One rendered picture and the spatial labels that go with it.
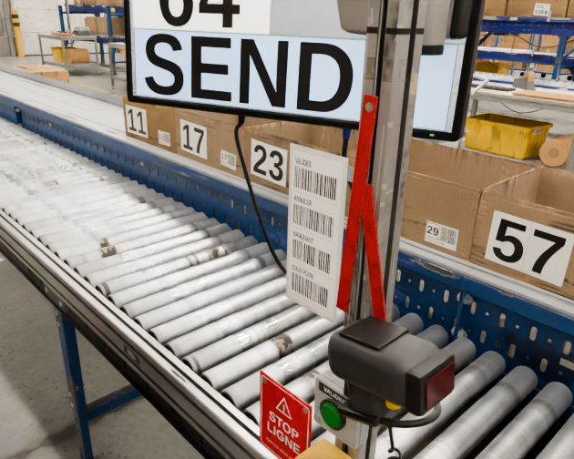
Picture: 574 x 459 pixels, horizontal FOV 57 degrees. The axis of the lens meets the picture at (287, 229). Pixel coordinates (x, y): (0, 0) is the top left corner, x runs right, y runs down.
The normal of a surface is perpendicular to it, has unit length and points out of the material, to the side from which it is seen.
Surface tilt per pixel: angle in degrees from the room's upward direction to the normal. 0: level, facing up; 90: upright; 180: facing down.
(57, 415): 0
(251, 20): 86
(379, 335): 8
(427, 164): 90
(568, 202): 90
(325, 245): 90
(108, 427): 0
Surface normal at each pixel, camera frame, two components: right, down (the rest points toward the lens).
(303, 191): -0.73, 0.24
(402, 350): -0.07, -0.96
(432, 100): -0.45, 0.26
